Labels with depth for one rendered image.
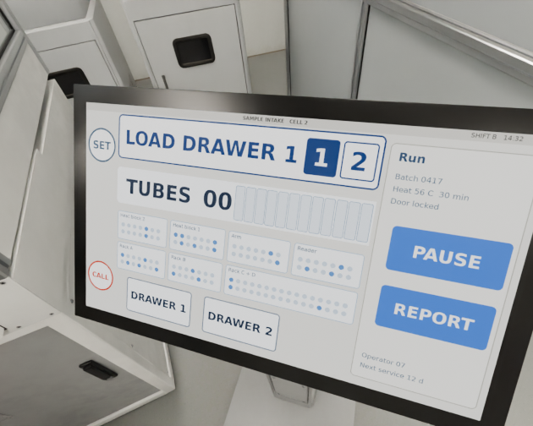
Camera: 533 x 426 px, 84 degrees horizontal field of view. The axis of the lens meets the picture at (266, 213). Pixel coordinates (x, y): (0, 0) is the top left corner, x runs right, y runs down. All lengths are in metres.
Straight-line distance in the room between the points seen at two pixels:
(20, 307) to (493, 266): 0.72
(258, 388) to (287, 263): 1.04
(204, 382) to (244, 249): 1.13
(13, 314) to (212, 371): 0.87
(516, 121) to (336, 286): 0.21
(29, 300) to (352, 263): 0.59
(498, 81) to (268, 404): 1.23
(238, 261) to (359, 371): 0.17
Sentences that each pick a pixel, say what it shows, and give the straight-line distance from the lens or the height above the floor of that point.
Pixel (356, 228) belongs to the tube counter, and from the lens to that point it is 0.31.
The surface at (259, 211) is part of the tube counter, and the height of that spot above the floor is 1.11.
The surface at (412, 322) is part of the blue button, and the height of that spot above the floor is 1.04.
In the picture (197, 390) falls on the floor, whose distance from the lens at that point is 1.43.
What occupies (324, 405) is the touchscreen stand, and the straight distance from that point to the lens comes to 1.32.
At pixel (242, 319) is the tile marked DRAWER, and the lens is 0.37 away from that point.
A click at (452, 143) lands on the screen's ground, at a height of 1.17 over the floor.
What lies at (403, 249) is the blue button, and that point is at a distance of 0.31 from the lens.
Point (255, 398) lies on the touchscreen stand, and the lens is 1.33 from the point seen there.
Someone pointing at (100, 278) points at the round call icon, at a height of 1.01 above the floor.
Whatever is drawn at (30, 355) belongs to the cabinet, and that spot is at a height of 0.68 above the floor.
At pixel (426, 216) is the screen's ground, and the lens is 0.31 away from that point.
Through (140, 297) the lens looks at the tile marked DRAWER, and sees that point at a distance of 0.43.
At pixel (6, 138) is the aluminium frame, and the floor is 1.02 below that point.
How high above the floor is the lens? 1.34
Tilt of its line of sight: 48 degrees down
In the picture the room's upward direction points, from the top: 8 degrees counter-clockwise
